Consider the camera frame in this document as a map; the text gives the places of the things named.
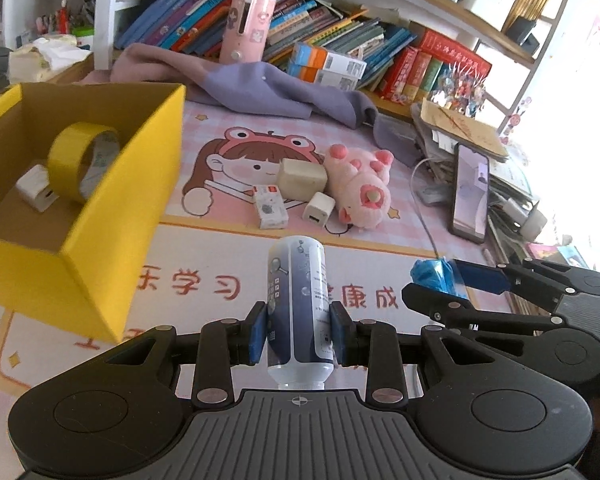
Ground blue plastic wrapper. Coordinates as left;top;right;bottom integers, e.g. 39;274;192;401
410;256;463;296

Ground stack of papers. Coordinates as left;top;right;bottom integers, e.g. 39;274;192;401
411;110;546;241

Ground cream cloth covered box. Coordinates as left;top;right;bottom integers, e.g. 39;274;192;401
7;35;93;83

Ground white storage box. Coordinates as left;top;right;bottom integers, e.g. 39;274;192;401
462;0;518;31

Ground pink cylindrical tumbler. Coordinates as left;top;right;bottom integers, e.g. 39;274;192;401
219;0;277;64

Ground row of thick dictionaries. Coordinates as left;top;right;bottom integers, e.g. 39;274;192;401
379;46;448;106

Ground beige rectangular block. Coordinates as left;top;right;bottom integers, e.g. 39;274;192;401
276;158;328;200

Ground white charging cable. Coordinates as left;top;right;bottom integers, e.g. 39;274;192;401
411;157;456;271

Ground yellow cardboard box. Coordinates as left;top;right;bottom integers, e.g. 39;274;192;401
0;82;187;345

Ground pink checked cartoon tablecloth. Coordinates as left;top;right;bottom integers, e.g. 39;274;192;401
0;95;581;411

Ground pink pig plush toy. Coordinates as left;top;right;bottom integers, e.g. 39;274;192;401
322;143;395;231

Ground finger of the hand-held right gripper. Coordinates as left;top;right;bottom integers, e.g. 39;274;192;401
452;257;600;314
401;283;569;337

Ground brown paper envelope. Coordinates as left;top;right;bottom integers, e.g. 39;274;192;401
420;99;510;158

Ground assorted stationery items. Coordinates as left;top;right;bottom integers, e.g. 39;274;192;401
0;0;98;43

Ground orange blue white carton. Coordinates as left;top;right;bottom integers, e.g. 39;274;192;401
291;42;368;77
286;62;359;92

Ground white wall plug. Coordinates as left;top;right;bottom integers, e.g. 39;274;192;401
500;195;548;241

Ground dark blue labelled bottle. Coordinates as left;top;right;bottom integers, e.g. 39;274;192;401
266;236;337;391

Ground large white power adapter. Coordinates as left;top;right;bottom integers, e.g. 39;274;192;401
15;164;61;212

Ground colourful cartoon figure stands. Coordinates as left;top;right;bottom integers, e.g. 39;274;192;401
430;62;487;117

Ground grey phone stand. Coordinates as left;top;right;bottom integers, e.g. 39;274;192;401
417;185;453;206

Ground small white red-label box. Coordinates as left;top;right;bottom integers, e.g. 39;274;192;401
252;185;288;231

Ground yellow tape roll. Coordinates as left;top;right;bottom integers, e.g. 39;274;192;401
46;121;121;205

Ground small black box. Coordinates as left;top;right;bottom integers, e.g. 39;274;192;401
505;16;541;56

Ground red boxed book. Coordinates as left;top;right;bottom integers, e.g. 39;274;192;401
412;29;493;81

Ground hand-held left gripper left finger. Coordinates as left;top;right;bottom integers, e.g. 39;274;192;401
102;300;271;408

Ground purple and pink garment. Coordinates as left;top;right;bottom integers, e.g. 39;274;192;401
111;42;421;168

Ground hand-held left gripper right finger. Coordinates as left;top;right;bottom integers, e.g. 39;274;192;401
329;300;498;407

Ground black smartphone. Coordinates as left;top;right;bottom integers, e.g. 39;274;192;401
450;142;491;245

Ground row of colourful thin books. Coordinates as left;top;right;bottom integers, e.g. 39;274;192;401
115;0;416;78

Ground small white charger cube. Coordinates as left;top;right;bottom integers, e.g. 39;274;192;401
303;191;337;227

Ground white bookshelf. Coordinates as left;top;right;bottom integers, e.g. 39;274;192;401
0;0;581;126

